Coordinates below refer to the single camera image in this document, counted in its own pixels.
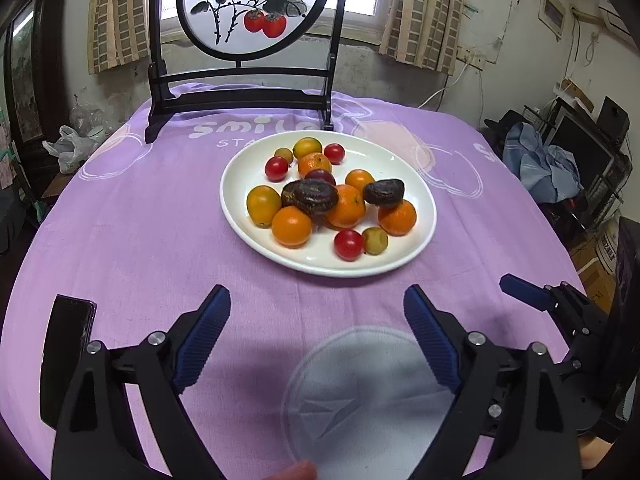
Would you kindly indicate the beige checked curtain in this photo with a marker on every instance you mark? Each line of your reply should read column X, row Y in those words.
column 120, row 15
column 425, row 15

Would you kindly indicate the black hat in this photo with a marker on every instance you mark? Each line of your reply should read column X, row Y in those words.
column 502, row 122

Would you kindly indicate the wall socket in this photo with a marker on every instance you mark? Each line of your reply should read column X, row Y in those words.
column 472, row 57

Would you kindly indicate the white oval plate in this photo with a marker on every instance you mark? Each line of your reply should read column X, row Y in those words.
column 240, row 180

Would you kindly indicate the black speaker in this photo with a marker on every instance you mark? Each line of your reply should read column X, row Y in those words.
column 614, row 117

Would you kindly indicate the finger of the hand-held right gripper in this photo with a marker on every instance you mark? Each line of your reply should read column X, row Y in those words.
column 522, row 292
column 592, row 395

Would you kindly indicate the small yellow-green fruit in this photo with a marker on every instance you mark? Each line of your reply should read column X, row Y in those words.
column 375, row 240
column 283, row 154

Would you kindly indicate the purple tablecloth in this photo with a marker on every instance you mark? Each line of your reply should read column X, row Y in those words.
column 150, row 235

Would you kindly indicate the blue cloth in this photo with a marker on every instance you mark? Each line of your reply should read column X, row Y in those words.
column 540, row 170

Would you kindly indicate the person's left hand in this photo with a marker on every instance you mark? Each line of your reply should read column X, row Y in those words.
column 295, row 472

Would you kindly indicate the computer monitor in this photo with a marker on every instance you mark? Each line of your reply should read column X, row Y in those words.
column 575, row 145

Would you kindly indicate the person's right hand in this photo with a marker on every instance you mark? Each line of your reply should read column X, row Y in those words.
column 595, row 452

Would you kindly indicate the orange kumquat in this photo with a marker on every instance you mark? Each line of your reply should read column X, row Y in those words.
column 291, row 226
column 359, row 180
column 263, row 205

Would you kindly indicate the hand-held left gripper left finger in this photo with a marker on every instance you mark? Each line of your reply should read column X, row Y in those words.
column 202, row 340

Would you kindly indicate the wall fuse box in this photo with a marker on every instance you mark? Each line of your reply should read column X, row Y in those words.
column 551, row 12

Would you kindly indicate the white plastic bag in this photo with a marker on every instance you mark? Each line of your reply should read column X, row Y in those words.
column 70, row 149

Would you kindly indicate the black smartphone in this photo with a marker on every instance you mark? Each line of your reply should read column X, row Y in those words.
column 65, row 350

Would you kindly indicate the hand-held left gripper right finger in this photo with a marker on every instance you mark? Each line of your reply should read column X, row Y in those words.
column 432, row 340

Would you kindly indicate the yellow-green kumquat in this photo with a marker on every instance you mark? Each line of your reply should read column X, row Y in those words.
column 307, row 147

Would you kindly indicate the dark red cherry tomato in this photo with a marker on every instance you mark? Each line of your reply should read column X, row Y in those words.
column 322, row 176

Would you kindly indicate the dark wooden cabinet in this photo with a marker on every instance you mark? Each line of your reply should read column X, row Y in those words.
column 30, row 60

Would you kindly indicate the orange mandarin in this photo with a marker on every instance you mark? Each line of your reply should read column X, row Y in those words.
column 397, row 218
column 347, row 208
column 314, row 164

